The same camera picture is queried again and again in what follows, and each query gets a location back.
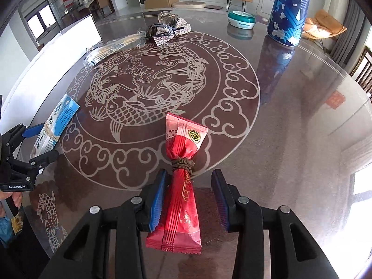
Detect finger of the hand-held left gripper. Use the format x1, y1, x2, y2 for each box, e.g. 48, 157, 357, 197
6, 149, 59, 178
0, 123, 45, 157

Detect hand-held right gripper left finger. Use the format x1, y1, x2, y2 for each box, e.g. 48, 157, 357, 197
39, 169, 169, 279

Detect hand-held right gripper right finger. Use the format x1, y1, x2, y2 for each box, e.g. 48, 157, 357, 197
211, 169, 339, 279

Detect red snack packet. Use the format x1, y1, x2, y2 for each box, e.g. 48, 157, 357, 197
145, 112, 209, 256

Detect white blue medicine box bundle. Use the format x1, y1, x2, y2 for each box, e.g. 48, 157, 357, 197
34, 93, 80, 157

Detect person's left hand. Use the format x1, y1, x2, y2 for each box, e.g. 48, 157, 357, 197
0, 192, 23, 211

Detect person's blue clothing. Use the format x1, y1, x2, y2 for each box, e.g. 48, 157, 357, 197
0, 212, 24, 249

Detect clear plastic bag of sticks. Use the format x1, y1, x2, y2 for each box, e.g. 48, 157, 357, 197
83, 31, 146, 68

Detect wooden dining table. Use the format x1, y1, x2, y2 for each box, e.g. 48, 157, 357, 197
62, 1, 98, 24

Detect wooden dining chair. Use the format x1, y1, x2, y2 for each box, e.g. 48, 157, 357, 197
95, 0, 114, 18

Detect sequined bow tie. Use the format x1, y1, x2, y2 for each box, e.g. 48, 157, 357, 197
147, 16, 192, 46

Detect teal round box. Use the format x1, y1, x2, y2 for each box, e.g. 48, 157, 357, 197
227, 10, 256, 30

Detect brown cardboard box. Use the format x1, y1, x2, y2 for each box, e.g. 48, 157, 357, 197
144, 0, 179, 10

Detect wooden slatted chair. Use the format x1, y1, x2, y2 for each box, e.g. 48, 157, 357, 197
350, 49, 372, 93

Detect blue patterned bottle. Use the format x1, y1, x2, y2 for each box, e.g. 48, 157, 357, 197
267, 0, 316, 47

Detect cream round pet bed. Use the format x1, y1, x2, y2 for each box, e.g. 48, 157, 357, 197
172, 1, 207, 9

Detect orange lounge chair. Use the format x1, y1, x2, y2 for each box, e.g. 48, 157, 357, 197
301, 9, 348, 40

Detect grey curtain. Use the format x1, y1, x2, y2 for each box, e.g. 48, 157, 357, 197
330, 0, 367, 64

